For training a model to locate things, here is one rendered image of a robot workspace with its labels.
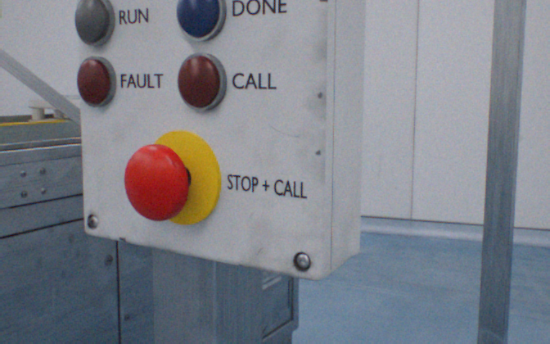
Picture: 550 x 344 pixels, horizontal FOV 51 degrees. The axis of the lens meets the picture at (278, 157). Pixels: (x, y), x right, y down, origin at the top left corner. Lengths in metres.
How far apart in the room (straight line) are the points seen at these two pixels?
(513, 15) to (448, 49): 2.55
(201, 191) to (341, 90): 0.09
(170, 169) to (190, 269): 0.14
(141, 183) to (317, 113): 0.10
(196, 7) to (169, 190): 0.09
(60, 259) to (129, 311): 0.25
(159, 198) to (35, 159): 0.85
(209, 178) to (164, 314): 0.16
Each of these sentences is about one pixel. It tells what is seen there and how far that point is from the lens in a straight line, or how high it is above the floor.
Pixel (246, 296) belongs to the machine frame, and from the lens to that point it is 0.44.
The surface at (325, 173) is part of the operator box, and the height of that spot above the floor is 0.95.
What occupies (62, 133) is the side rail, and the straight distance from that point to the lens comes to 1.17.
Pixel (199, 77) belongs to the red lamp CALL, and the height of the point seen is 1.00.
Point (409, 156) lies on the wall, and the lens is 4.00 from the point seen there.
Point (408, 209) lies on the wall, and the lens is 4.06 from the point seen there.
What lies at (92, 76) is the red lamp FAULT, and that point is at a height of 1.00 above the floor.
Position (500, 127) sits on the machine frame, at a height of 0.90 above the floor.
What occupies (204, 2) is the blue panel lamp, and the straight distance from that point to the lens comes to 0.30.
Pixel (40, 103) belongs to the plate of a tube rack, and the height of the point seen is 0.95.
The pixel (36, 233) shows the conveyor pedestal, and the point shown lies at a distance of 1.22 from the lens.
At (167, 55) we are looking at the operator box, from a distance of 0.33.
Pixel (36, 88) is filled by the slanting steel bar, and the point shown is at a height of 0.99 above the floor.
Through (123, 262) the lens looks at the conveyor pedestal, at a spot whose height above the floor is 0.59.
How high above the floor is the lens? 1.00
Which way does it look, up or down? 7 degrees down
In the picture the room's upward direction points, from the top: straight up
